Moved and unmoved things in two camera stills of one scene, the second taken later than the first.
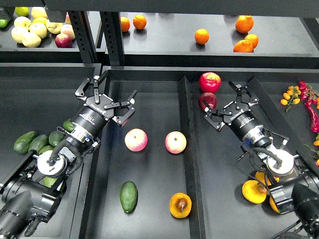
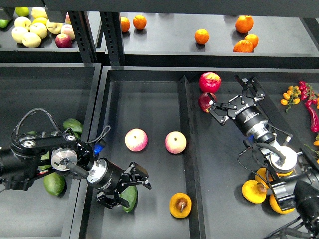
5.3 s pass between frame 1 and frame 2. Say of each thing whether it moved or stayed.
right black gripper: moved
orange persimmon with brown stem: stayed
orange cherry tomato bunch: stayed
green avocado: stayed
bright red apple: stayed
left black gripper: moved
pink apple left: stayed
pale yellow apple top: stayed
